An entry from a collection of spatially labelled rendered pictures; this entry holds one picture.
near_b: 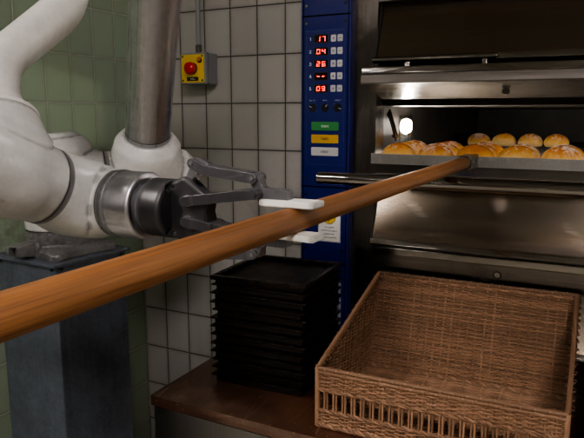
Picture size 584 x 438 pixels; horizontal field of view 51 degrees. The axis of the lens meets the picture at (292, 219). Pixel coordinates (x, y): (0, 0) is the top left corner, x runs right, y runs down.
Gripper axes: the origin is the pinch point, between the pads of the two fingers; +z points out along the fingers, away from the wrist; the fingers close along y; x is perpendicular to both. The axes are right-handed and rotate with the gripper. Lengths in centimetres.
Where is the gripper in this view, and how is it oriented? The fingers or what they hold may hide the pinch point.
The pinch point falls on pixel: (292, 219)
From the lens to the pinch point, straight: 70.8
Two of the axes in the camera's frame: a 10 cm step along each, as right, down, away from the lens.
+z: 8.9, 0.8, -4.5
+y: -0.1, 9.9, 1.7
